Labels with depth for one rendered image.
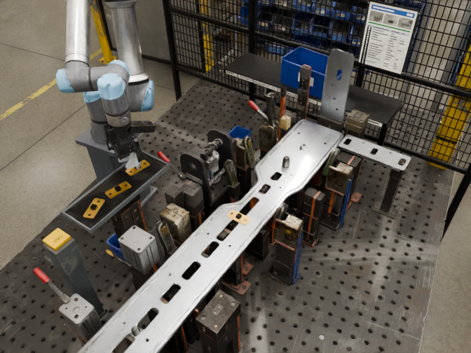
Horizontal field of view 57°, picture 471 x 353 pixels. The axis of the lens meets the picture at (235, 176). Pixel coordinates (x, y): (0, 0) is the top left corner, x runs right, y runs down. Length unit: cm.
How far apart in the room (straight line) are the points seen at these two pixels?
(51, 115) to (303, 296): 301
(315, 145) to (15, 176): 243
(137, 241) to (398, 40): 140
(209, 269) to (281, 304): 39
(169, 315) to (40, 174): 237
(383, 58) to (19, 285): 184
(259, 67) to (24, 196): 196
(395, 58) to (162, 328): 151
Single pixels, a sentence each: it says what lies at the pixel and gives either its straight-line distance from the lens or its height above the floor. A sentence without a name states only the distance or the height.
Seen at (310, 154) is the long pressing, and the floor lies 100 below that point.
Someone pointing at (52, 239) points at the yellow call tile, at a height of 116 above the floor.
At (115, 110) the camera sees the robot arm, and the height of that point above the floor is 145.
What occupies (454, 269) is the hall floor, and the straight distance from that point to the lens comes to 291.
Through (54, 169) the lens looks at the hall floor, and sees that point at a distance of 355.
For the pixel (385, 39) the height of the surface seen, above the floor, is 130.
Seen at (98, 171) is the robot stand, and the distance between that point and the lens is 194.
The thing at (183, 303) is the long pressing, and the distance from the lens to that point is 139.
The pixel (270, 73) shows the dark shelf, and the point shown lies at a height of 103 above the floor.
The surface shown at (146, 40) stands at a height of 34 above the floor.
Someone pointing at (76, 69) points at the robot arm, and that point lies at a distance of 147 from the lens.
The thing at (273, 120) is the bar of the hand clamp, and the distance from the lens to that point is 186.
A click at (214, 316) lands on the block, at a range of 132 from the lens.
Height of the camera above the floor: 219
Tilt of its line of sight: 44 degrees down
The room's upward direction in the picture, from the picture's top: 2 degrees counter-clockwise
